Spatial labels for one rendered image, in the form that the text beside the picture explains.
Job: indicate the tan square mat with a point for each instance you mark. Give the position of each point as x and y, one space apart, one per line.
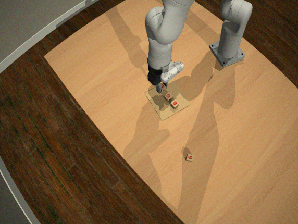
162 107

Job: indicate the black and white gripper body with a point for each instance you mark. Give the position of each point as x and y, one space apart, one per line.
165 69

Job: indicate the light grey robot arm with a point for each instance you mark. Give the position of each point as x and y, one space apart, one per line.
162 30

